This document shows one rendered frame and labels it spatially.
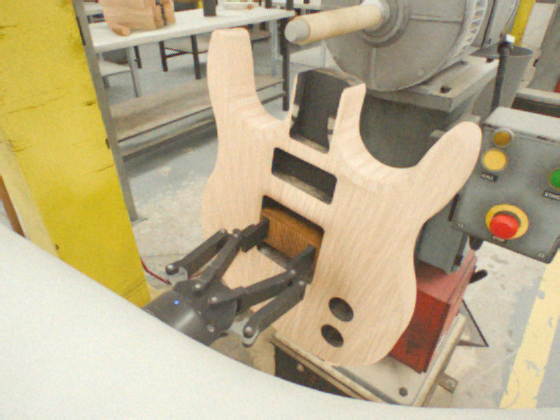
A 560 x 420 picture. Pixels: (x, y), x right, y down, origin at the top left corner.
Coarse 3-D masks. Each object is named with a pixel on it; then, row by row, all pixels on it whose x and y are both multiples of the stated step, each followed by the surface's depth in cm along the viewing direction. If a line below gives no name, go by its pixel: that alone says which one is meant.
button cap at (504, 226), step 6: (498, 216) 59; (504, 216) 58; (510, 216) 58; (492, 222) 60; (498, 222) 59; (504, 222) 58; (510, 222) 58; (516, 222) 58; (492, 228) 60; (498, 228) 59; (504, 228) 59; (510, 228) 58; (516, 228) 58; (498, 234) 60; (504, 234) 59; (510, 234) 59
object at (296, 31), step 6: (288, 24) 45; (294, 24) 44; (300, 24) 45; (288, 30) 45; (294, 30) 44; (300, 30) 45; (306, 30) 45; (288, 36) 45; (294, 36) 45; (300, 36) 45; (306, 36) 46; (294, 42) 46
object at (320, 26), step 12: (324, 12) 48; (336, 12) 50; (348, 12) 51; (360, 12) 53; (372, 12) 55; (312, 24) 45; (324, 24) 47; (336, 24) 49; (348, 24) 51; (360, 24) 54; (372, 24) 57; (312, 36) 46; (324, 36) 48
